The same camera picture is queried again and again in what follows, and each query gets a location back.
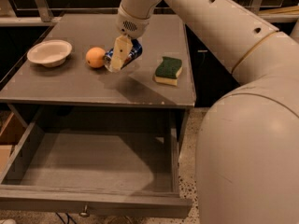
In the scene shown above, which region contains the orange fruit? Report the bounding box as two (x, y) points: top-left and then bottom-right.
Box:
(85, 47), (106, 68)

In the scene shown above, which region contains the blue pepsi can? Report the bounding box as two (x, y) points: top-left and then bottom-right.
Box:
(104, 39), (143, 72)

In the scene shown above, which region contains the metal railing frame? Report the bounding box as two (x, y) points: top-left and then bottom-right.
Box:
(0, 0), (299, 27)

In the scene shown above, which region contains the dark lower cabinet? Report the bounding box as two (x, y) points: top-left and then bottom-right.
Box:
(186, 26), (239, 107)

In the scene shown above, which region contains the metal drawer knob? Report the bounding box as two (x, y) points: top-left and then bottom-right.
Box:
(79, 205), (90, 217)

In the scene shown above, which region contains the green yellow sponge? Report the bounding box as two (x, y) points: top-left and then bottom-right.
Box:
(153, 56), (182, 86)

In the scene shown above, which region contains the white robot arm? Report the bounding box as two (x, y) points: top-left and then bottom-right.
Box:
(117, 0), (299, 224)

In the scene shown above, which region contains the open grey top drawer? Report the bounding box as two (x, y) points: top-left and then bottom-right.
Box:
(0, 105), (192, 218)

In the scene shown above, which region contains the grey cabinet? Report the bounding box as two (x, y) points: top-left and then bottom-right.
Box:
(0, 14), (195, 147)

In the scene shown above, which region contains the white bowl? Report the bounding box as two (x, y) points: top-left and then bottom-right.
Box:
(27, 40), (72, 68)

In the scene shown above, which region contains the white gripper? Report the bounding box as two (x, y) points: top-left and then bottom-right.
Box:
(110, 5), (150, 72)

